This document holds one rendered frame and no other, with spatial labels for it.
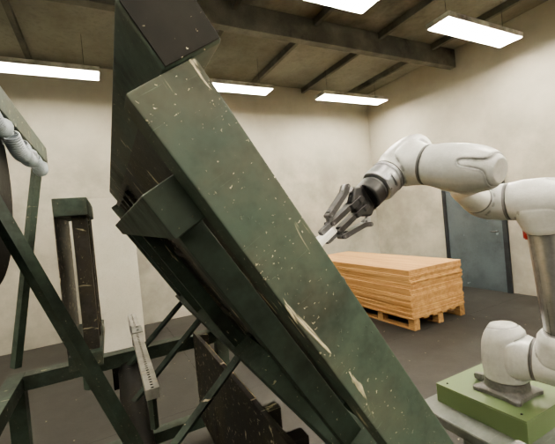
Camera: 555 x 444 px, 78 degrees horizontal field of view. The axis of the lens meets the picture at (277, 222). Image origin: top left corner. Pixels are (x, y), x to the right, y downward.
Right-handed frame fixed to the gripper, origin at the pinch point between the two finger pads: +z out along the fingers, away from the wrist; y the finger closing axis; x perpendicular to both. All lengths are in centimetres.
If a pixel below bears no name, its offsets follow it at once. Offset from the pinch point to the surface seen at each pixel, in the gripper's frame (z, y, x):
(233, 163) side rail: 15.9, -26.5, -20.6
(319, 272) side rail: 14.5, -5.0, -20.5
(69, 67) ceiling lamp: -60, -225, 439
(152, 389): 58, 27, 70
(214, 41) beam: 7.7, -41.4, -20.5
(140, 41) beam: 16, -46, -20
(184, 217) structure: 24.8, -24.1, -14.5
